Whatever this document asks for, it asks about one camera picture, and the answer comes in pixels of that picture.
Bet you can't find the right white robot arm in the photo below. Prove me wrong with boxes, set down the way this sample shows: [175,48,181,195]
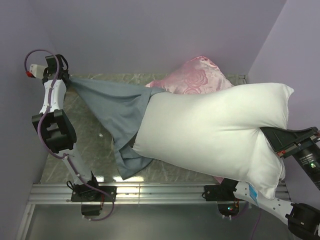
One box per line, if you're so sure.
[201,127,320,240]

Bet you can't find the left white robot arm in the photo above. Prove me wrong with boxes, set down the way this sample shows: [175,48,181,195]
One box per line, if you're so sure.
[31,54,105,202]

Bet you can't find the white pillow insert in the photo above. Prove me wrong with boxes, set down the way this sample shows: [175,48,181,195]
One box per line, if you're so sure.
[133,83,294,200]

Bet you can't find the pink rose satin pillow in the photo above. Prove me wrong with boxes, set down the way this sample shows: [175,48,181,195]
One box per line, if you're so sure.
[146,56,233,95]

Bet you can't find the aluminium mounting rail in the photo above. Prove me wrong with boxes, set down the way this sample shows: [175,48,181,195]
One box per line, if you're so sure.
[16,182,301,240]

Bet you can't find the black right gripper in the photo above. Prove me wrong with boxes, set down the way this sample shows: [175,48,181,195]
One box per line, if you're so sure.
[258,121,320,187]

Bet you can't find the blue-grey fabric pillowcase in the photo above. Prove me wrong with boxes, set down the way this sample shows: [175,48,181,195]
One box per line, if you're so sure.
[70,77,164,180]

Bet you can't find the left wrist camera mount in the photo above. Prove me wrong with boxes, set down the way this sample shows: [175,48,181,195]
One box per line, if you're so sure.
[26,64,47,80]

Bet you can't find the blue white pillow label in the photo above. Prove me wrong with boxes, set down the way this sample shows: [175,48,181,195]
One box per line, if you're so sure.
[248,184,259,206]

